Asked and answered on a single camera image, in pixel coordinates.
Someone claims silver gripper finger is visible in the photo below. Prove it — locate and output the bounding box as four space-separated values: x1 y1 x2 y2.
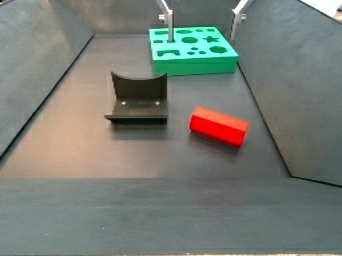
155 0 174 42
230 0 253 41

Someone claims black curved holder stand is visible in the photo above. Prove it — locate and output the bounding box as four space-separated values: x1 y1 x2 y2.
105 72 169 122

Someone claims red hexagonal prism block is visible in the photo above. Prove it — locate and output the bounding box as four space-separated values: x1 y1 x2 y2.
190 107 249 147

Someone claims green foam shape-sorter block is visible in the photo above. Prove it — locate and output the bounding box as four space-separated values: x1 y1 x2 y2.
149 27 238 76

